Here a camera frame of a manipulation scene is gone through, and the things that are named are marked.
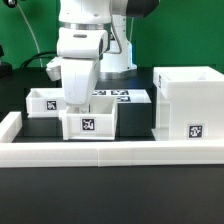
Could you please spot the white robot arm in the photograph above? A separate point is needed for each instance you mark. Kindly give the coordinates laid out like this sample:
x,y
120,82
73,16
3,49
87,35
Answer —
x,y
84,36

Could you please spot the white drawer cabinet housing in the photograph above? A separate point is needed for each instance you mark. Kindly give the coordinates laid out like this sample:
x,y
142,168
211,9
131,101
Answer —
x,y
189,103

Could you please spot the white plastic border wall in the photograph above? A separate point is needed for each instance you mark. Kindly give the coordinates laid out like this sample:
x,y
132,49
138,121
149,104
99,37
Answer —
x,y
101,154

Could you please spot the white drawer box with knob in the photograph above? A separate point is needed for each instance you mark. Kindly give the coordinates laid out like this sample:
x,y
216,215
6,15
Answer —
x,y
98,122

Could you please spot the black device at left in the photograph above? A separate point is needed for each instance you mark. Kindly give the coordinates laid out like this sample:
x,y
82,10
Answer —
x,y
5,68

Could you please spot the white base marker plate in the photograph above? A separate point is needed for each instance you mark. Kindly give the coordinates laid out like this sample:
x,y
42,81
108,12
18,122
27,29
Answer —
x,y
125,95

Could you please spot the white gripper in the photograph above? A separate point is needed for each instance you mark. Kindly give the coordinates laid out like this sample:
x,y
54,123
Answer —
x,y
78,78

